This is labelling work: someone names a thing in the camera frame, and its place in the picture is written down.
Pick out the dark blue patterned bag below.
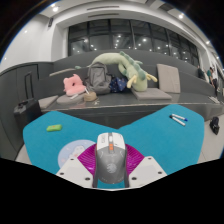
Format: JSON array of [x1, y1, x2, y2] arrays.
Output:
[[108, 75, 129, 94]]

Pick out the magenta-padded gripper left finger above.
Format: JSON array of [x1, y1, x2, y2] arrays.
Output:
[[55, 143, 98, 188]]

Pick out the small green eraser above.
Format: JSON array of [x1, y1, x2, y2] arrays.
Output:
[[46, 124, 63, 133]]

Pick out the flat grey seat cushion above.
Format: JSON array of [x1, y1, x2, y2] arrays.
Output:
[[130, 87, 173, 101]]

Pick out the light grey seat cushion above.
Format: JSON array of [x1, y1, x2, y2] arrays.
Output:
[[38, 94, 59, 110]]

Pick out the blue-capped white marker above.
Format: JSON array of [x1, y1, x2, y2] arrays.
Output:
[[171, 113, 189, 122]]

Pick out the green plush dragon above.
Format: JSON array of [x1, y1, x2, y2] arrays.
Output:
[[90, 50, 159, 93]]

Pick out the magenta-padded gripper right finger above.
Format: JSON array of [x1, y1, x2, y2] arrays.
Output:
[[124, 146, 168, 188]]

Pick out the upright grey seat cushion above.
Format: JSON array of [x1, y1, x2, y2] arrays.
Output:
[[156, 63, 182, 94]]

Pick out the black bag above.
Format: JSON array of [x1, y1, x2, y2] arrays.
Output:
[[209, 116, 221, 136]]

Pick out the person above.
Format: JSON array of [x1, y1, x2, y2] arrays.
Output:
[[197, 65, 206, 80], [206, 66, 219, 94]]

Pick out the black suitcase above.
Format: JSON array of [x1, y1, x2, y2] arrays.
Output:
[[13, 70, 43, 133]]

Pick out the round light blue mouse pad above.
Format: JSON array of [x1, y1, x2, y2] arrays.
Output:
[[57, 139, 97, 169]]

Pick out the grey white computer mouse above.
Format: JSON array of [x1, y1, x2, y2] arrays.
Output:
[[94, 132, 128, 185]]

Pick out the pink plush cushion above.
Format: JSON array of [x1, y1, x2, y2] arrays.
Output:
[[63, 73, 87, 97]]

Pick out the small beige pouch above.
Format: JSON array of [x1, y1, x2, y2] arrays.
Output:
[[83, 91, 98, 102]]

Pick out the grey backpack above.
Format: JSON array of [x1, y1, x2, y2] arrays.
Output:
[[84, 61, 113, 95]]

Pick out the round grey seat cushion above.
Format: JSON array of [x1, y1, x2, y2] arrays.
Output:
[[55, 93, 88, 106]]

